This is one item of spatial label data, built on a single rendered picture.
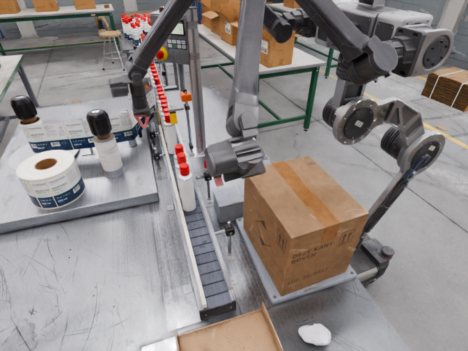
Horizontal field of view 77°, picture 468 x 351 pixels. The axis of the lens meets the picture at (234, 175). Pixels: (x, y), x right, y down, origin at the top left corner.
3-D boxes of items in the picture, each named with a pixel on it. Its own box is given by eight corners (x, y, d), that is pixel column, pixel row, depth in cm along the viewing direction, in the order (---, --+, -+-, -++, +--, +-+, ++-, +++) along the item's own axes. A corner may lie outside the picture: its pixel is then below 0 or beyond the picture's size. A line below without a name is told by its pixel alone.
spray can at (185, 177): (181, 205, 116) (175, 162, 104) (194, 202, 118) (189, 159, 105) (184, 214, 113) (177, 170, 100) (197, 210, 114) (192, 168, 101)
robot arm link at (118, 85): (141, 72, 106) (136, 59, 111) (107, 76, 103) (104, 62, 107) (145, 99, 116) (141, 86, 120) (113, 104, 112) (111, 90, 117)
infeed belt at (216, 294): (151, 97, 209) (150, 92, 207) (163, 95, 211) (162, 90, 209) (205, 317, 85) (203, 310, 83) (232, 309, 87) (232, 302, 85)
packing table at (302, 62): (193, 78, 477) (189, 25, 429) (239, 72, 500) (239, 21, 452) (250, 145, 316) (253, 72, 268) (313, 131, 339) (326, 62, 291)
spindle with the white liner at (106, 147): (104, 168, 135) (83, 108, 117) (125, 164, 138) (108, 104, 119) (104, 180, 129) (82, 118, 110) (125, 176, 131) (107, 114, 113)
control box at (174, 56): (166, 56, 137) (159, 9, 125) (200, 58, 133) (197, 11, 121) (155, 62, 129) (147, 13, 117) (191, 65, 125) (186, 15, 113)
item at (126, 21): (124, 33, 345) (120, 14, 332) (173, 30, 359) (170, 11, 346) (125, 43, 311) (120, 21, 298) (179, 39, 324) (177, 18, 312)
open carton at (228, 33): (212, 39, 363) (210, 4, 340) (245, 35, 378) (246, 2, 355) (224, 47, 335) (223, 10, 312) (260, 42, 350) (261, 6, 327)
